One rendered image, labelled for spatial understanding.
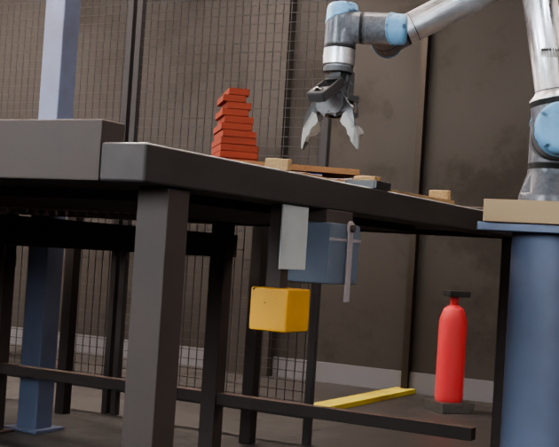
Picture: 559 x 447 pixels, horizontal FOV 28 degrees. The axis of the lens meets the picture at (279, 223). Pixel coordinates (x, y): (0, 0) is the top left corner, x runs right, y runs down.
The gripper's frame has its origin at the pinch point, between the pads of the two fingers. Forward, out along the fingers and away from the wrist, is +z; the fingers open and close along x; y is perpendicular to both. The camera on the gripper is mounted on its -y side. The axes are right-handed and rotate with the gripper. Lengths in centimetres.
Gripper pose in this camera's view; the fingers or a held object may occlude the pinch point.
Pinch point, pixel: (327, 150)
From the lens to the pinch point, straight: 262.9
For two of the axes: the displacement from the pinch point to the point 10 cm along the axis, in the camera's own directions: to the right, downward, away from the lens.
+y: 5.4, 0.7, 8.4
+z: -0.7, 10.0, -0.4
